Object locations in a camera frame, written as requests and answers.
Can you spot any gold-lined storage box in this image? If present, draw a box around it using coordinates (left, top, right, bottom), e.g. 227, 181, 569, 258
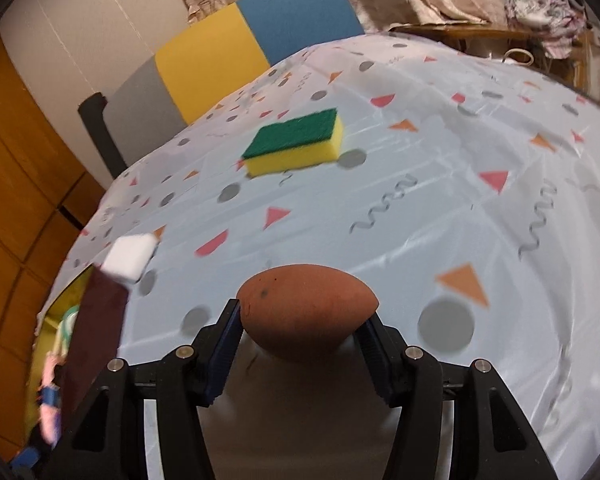
27, 265, 131, 456

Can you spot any wooden side table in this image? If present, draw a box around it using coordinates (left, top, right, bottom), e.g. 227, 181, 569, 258
387, 22, 546, 53

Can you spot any pink and blue soft toy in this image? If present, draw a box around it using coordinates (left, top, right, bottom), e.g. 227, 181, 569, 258
36, 350, 66, 443

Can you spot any green soft ring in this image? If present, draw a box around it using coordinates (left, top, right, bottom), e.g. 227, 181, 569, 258
55, 307, 81, 346

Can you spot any wooden closet door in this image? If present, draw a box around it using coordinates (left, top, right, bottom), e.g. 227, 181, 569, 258
0, 25, 106, 411

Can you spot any pile of printed cloths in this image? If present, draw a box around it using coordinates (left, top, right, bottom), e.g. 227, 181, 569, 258
505, 0, 588, 58

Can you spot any patterned light blue tablecloth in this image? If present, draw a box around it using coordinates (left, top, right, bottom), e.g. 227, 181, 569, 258
35, 32, 600, 480

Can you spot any white foam sponge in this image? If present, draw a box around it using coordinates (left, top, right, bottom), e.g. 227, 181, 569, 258
102, 234, 158, 288

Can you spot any green and yellow sponge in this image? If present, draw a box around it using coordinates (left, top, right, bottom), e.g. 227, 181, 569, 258
241, 107, 344, 178

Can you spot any grey yellow blue chair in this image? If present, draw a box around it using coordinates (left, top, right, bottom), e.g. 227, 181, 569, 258
78, 0, 365, 178

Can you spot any blue sponge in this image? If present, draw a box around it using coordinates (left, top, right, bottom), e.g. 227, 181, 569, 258
11, 446, 42, 472

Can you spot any brown egg-shaped sponge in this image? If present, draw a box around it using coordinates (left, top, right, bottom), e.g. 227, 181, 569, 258
237, 263, 380, 363

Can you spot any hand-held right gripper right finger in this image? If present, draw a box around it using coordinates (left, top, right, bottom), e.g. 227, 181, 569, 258
357, 312, 556, 480

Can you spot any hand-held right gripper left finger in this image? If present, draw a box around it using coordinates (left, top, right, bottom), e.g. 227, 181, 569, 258
45, 298, 243, 480

